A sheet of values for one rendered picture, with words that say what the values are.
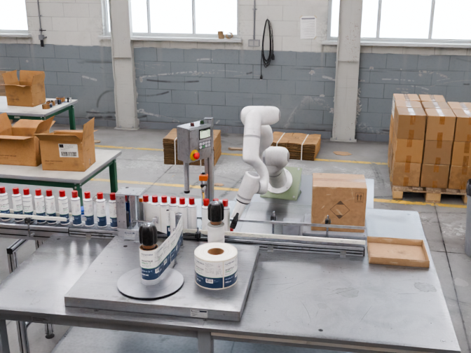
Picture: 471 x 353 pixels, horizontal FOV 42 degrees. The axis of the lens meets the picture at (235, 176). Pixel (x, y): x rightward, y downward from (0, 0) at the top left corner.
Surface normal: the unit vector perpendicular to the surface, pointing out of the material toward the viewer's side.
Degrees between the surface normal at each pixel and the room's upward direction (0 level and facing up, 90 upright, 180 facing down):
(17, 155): 90
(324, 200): 90
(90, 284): 0
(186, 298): 0
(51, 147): 91
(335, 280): 0
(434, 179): 90
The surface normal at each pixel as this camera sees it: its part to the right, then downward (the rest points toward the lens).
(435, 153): -0.18, 0.32
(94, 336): 0.01, -0.95
